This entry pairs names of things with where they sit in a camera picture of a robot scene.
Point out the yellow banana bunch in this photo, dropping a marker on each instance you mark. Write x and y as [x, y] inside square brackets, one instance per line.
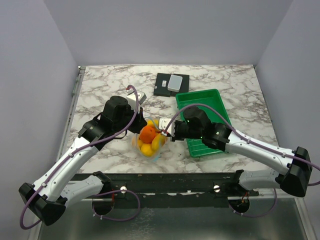
[153, 123]

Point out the orange fruit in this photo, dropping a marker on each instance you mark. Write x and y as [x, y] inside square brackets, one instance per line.
[147, 134]

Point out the green plastic tray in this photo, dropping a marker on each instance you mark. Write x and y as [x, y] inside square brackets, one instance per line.
[209, 97]

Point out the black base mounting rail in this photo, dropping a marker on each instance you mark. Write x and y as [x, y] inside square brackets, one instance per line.
[173, 190]

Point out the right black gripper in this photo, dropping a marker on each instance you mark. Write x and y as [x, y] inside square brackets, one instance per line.
[176, 137]

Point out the clear zip top bag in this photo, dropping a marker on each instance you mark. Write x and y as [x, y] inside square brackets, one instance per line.
[157, 154]

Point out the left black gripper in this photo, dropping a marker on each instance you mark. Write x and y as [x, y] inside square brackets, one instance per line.
[140, 122]

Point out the yellow peach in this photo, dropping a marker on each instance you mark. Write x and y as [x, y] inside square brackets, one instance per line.
[136, 142]

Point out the grey translucent small case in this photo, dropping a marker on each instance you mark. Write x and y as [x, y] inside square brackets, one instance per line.
[174, 84]

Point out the black flat box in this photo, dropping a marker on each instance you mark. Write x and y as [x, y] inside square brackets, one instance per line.
[162, 81]

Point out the yellow lemon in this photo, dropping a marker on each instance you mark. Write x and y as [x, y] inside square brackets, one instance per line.
[146, 150]

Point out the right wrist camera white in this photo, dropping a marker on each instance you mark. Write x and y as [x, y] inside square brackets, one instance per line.
[166, 127]

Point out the orange yellow mango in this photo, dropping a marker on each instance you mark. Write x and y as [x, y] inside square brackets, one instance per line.
[158, 142]

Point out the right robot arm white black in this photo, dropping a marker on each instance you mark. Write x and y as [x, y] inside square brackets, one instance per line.
[289, 170]

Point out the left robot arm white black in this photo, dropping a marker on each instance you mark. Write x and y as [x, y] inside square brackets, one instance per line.
[49, 196]

